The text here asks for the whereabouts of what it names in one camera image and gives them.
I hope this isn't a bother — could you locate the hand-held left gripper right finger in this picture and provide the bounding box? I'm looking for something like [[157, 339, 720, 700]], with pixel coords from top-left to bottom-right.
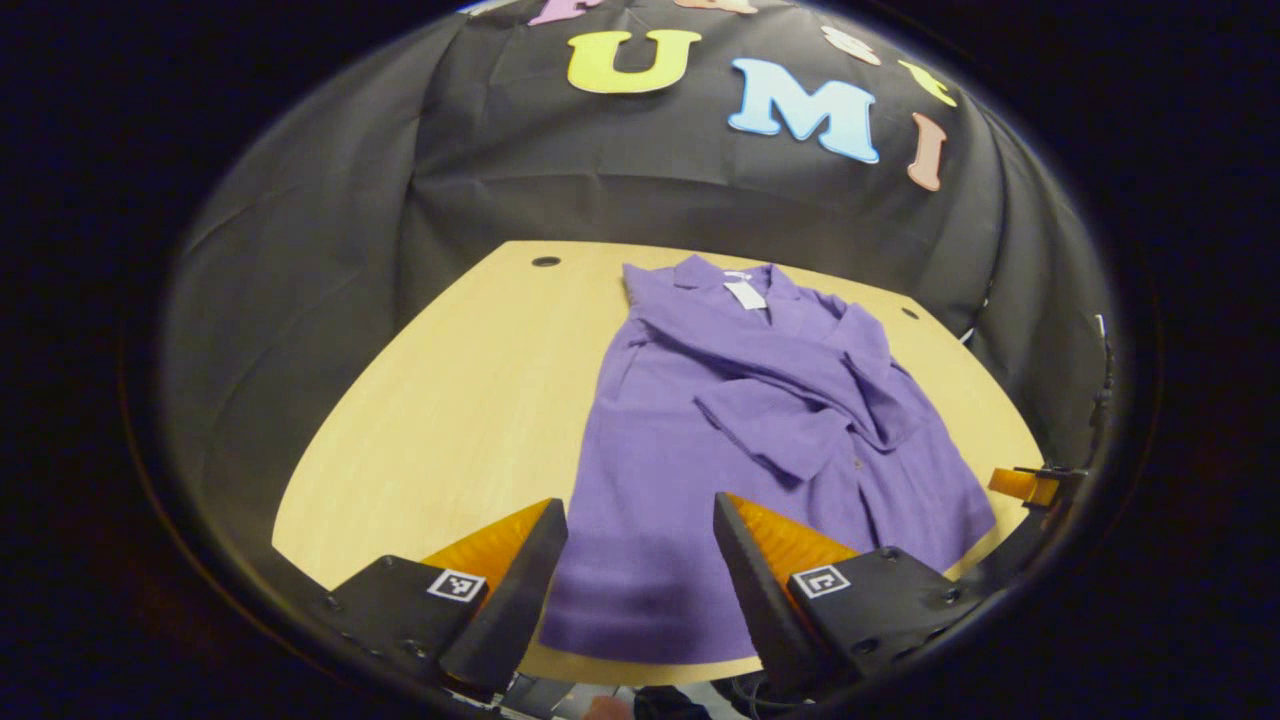
[[712, 492, 986, 701]]

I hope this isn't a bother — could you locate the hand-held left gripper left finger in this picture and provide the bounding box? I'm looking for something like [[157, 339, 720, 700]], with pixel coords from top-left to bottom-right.
[[325, 497, 569, 701]]

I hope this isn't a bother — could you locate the purple shirt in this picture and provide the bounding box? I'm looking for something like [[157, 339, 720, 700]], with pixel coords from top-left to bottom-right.
[[540, 255, 998, 666]]

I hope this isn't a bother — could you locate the black backdrop cloth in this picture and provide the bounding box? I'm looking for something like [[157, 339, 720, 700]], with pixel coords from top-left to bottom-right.
[[165, 0, 1111, 601]]

